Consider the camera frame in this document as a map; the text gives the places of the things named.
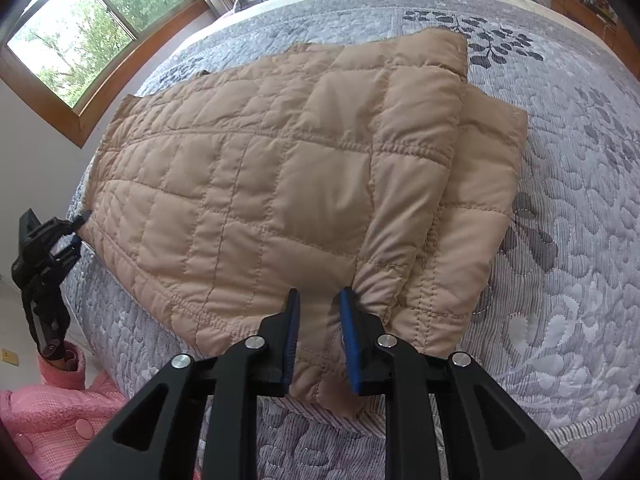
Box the beige quilted jacket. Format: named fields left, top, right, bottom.
left=80, top=28, right=527, bottom=417

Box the pink checkered sleeve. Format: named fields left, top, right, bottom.
left=1, top=341, right=127, bottom=479

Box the wooden framed window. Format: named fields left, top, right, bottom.
left=1, top=0, right=208, bottom=148

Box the wooden side cabinet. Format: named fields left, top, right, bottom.
left=551, top=0, right=640, bottom=77

